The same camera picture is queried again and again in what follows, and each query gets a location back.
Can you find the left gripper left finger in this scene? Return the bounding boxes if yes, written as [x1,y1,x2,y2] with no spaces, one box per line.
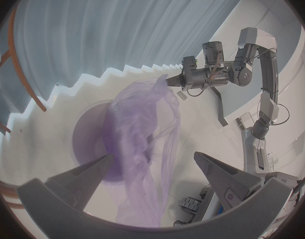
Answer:
[44,153,115,212]

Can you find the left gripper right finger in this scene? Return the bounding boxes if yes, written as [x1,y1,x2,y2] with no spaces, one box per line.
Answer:
[194,151,262,212]

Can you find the white trash bin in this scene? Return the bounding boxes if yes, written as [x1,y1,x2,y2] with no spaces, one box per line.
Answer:
[72,100,143,186]

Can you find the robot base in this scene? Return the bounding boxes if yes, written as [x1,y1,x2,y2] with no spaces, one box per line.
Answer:
[174,111,303,227]

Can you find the pale blue curtain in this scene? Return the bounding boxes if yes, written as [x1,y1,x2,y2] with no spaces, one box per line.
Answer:
[0,0,249,150]

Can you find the white cushioned wooden chair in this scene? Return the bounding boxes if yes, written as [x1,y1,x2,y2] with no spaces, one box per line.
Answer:
[0,8,47,207]

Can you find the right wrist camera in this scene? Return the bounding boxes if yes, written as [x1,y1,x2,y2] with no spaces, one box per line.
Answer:
[181,56,198,70]

